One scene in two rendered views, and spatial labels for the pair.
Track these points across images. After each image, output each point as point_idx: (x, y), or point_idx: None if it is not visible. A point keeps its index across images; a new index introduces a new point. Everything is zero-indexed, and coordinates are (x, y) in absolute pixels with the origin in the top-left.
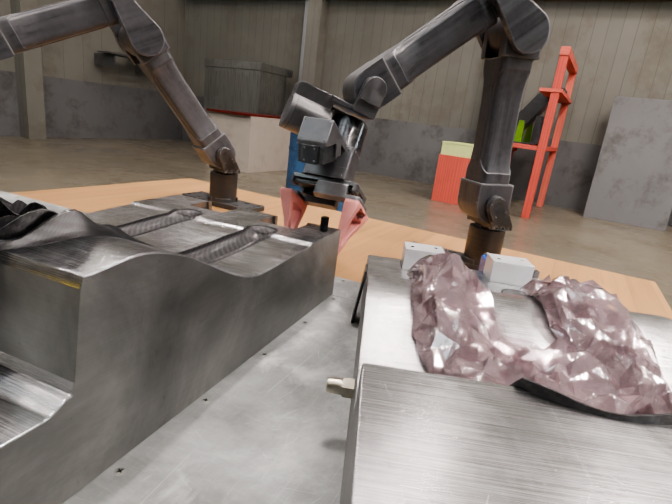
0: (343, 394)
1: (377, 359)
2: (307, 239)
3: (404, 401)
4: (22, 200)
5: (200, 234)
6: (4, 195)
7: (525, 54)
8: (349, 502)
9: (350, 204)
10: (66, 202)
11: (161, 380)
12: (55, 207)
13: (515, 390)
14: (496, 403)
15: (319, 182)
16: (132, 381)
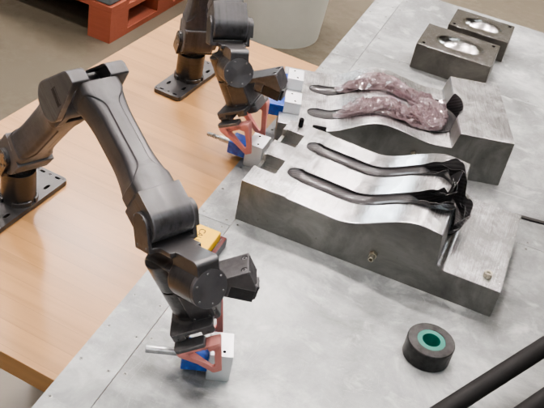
0: None
1: (425, 138)
2: (324, 133)
3: (473, 131)
4: (99, 348)
5: (334, 169)
6: (78, 371)
7: None
8: (496, 144)
9: (268, 103)
10: (82, 316)
11: None
12: (120, 315)
13: (460, 116)
14: (466, 120)
15: (256, 104)
16: None
